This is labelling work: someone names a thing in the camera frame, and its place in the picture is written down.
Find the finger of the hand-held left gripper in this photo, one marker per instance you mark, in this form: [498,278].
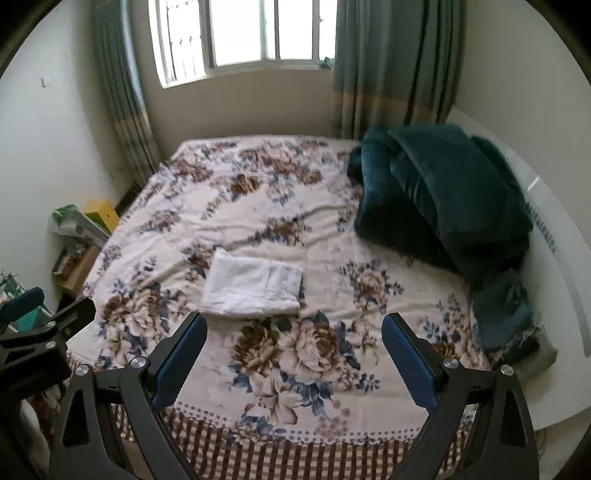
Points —
[69,318]
[23,302]

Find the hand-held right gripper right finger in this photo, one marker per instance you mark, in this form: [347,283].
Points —
[411,364]

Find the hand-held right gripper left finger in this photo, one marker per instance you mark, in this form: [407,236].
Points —
[180,364]

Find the white pants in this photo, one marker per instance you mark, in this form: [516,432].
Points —
[249,286]

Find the teal storage rack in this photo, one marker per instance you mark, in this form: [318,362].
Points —
[36,317]

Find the wooden nightstand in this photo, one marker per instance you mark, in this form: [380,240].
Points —
[81,272]

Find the green and white package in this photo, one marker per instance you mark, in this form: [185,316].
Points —
[69,221]

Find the dark teal fringed scarf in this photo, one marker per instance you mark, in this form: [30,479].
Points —
[503,314]

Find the yellow box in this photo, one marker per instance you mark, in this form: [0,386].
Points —
[101,214]

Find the grey cloth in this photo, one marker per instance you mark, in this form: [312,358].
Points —
[547,356]

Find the floral bed sheet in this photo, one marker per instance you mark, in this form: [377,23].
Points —
[277,230]

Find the teal plush blanket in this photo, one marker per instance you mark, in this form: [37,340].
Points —
[438,194]

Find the white headboard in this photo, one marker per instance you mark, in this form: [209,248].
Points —
[568,277]

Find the green striped curtain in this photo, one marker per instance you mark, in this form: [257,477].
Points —
[397,60]
[124,92]

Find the barred window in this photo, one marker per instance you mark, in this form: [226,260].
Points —
[244,32]

